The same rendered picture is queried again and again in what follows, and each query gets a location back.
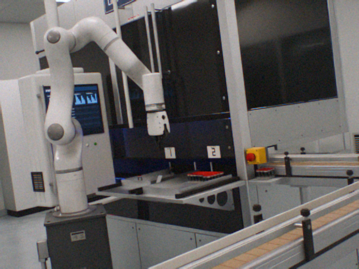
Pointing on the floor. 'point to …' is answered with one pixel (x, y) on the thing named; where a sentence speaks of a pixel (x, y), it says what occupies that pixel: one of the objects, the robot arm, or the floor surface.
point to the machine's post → (237, 106)
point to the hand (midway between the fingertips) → (160, 146)
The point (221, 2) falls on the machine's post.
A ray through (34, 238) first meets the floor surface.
